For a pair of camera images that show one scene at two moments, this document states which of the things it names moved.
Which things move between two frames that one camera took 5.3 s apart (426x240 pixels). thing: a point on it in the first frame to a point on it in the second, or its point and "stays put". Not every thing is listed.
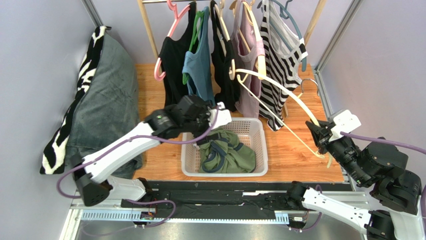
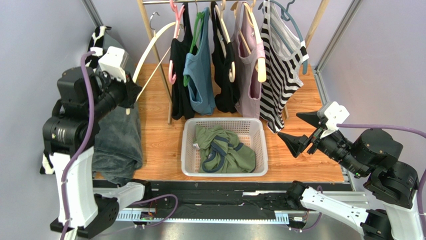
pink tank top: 249,50 stays put
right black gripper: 324,135 to 314,135
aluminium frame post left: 92,13 stays put
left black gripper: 205,115 to 130,91
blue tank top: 198,67 stays put
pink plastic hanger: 178,17 to 171,77
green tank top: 227,155 stays put
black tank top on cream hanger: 223,54 stays put
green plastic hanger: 197,25 stays put
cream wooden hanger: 234,73 to 135,71
